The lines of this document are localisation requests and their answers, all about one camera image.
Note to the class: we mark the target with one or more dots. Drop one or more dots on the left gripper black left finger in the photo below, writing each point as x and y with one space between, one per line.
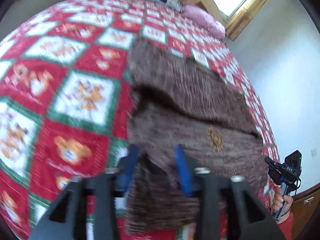
67 215

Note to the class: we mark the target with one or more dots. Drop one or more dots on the brown knitted sweater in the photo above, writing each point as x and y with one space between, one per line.
177 101

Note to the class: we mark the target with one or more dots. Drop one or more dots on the red clothing of person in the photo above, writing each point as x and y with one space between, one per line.
286 226

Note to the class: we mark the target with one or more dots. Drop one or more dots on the back window right curtain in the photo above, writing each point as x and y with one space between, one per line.
242 17

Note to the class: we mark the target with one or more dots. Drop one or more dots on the pink pillow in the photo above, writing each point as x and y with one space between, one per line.
205 20

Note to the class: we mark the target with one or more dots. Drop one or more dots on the red checkered bed quilt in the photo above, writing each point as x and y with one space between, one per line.
65 94

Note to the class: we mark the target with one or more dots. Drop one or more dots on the right hand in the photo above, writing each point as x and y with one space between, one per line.
281 201

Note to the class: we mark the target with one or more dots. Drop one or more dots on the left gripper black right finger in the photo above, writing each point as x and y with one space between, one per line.
246 216

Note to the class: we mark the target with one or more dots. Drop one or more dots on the wooden cabinet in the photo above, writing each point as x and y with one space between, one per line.
305 208

